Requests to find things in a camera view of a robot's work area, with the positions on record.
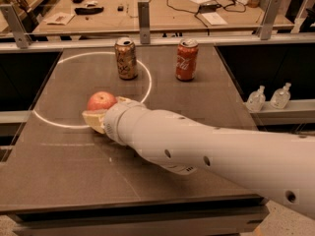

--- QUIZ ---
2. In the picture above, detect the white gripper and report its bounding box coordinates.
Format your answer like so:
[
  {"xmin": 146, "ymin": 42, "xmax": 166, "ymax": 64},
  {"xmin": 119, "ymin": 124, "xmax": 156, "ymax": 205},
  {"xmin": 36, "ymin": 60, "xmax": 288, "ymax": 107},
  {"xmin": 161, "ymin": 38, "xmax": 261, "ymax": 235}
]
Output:
[{"xmin": 82, "ymin": 96, "xmax": 147, "ymax": 146}]

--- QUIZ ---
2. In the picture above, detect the red apple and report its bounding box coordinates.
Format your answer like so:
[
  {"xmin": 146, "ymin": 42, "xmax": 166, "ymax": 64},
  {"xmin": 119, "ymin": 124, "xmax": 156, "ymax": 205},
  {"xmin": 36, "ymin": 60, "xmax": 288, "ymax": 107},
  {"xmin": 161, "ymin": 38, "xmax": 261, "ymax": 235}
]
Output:
[{"xmin": 87, "ymin": 91, "xmax": 117, "ymax": 110}]

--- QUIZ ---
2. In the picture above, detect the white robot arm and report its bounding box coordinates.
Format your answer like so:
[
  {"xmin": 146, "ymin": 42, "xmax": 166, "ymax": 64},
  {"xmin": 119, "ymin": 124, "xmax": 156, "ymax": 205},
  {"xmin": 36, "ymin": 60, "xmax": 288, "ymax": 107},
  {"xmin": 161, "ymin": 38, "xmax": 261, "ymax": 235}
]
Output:
[{"xmin": 83, "ymin": 97, "xmax": 315, "ymax": 218}]

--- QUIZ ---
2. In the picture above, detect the orange patterned soda can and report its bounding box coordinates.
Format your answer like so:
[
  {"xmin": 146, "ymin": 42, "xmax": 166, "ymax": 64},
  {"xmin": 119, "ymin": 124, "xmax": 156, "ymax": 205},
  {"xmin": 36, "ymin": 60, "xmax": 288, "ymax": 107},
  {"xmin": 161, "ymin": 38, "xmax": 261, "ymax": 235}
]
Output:
[{"xmin": 114, "ymin": 37, "xmax": 138, "ymax": 80}]

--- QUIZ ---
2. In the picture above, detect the red coca-cola can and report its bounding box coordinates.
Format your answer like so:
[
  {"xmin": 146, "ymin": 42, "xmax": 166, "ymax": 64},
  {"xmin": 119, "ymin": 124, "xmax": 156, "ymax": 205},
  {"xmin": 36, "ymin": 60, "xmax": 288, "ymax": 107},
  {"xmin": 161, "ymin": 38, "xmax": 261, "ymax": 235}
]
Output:
[{"xmin": 175, "ymin": 38, "xmax": 199, "ymax": 82}]

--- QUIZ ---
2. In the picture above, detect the white paper sheet left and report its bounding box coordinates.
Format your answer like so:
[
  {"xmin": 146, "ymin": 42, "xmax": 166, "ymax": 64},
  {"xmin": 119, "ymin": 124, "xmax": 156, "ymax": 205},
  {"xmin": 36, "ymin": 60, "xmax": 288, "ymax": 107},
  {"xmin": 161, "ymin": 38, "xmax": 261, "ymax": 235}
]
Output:
[{"xmin": 44, "ymin": 12, "xmax": 74, "ymax": 26}]

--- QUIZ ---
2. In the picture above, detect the small black object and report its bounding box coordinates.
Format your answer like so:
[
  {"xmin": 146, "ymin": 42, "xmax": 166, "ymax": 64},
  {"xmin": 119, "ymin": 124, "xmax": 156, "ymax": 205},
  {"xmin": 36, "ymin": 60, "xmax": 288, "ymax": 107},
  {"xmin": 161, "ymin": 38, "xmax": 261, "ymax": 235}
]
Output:
[{"xmin": 117, "ymin": 5, "xmax": 124, "ymax": 11}]

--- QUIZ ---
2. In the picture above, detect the black tool on table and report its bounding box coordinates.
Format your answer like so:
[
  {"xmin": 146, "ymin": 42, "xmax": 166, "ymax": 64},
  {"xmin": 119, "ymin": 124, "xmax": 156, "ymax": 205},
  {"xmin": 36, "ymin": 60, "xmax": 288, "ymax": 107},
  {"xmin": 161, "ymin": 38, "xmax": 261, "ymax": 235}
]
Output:
[{"xmin": 75, "ymin": 7, "xmax": 104, "ymax": 16}]

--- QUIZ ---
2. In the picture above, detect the wooden background table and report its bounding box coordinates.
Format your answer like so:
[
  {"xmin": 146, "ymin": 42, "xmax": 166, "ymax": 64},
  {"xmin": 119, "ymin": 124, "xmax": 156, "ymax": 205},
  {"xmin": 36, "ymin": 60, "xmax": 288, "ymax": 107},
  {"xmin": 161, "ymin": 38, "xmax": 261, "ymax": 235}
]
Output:
[{"xmin": 32, "ymin": 0, "xmax": 295, "ymax": 36}]

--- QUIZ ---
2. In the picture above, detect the black power adapter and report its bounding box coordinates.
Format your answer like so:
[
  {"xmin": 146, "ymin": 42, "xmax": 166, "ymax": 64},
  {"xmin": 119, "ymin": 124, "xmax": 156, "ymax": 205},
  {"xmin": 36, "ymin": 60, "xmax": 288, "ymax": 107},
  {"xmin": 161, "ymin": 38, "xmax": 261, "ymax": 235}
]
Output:
[{"xmin": 199, "ymin": 3, "xmax": 221, "ymax": 13}]

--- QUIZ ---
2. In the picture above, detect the white paper card right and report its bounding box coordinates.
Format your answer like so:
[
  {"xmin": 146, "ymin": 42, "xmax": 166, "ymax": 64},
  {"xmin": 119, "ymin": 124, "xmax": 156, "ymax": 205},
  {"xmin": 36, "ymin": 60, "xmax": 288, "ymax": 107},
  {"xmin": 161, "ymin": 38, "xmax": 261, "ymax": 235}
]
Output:
[{"xmin": 202, "ymin": 12, "xmax": 226, "ymax": 26}]

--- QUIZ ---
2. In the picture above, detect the right side metal shelf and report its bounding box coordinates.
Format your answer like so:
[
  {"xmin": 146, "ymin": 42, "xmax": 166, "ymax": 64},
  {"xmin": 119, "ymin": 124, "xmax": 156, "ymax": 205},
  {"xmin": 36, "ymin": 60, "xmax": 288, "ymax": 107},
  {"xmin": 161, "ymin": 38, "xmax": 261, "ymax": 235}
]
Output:
[{"xmin": 251, "ymin": 99, "xmax": 315, "ymax": 125}]

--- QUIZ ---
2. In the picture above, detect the horizontal metal rail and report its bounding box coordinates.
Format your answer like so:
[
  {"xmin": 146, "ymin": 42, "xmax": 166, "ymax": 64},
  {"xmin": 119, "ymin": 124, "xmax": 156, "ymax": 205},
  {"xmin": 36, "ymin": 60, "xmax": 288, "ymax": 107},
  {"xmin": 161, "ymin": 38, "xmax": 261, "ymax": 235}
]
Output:
[{"xmin": 0, "ymin": 32, "xmax": 315, "ymax": 53}]

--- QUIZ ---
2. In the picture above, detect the middle metal bracket post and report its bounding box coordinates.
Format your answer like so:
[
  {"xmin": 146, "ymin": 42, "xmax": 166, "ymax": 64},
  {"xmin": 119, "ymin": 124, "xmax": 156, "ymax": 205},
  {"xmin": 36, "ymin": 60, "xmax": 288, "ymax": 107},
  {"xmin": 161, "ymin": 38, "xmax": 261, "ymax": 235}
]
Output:
[{"xmin": 138, "ymin": 1, "xmax": 151, "ymax": 44}]

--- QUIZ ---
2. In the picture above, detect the metal bracket post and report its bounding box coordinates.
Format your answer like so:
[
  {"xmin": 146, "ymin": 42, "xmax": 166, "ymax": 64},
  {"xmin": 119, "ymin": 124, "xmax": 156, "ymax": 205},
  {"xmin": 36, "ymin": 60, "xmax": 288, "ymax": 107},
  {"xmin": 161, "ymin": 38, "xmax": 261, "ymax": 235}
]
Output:
[
  {"xmin": 0, "ymin": 4, "xmax": 32, "ymax": 49},
  {"xmin": 138, "ymin": 1, "xmax": 151, "ymax": 44},
  {"xmin": 258, "ymin": 0, "xmax": 282, "ymax": 40}
]

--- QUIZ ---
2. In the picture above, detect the left metal bracket post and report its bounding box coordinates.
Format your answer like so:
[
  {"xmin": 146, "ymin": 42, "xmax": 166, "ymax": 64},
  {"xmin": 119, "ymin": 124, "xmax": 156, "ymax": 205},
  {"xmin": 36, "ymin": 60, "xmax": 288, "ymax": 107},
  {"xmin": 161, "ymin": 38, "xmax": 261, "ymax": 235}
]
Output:
[{"xmin": 0, "ymin": 4, "xmax": 32, "ymax": 49}]

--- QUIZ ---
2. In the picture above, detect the right metal bracket post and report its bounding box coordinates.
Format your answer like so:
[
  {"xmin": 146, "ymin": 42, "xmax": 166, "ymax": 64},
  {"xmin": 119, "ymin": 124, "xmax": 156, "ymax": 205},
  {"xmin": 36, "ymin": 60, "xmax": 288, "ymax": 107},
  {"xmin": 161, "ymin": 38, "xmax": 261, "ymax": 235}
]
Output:
[{"xmin": 258, "ymin": 0, "xmax": 282, "ymax": 40}]

